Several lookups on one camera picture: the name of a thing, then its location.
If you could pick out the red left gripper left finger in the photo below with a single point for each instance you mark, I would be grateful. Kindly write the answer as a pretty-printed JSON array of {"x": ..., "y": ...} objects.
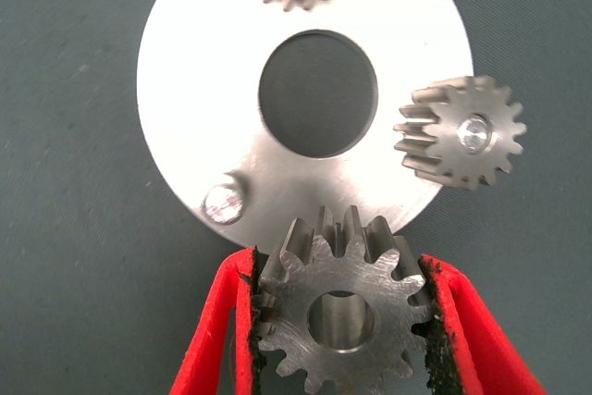
[{"x": 213, "y": 344}]

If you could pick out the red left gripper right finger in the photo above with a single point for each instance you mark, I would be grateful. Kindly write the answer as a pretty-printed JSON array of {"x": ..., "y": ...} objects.
[{"x": 476, "y": 358}]

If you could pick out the round metal plate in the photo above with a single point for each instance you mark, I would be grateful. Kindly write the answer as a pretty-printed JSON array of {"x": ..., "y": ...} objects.
[{"x": 194, "y": 90}]

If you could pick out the dark grey table cloth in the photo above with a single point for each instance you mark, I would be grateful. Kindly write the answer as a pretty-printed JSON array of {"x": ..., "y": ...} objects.
[{"x": 69, "y": 90}]

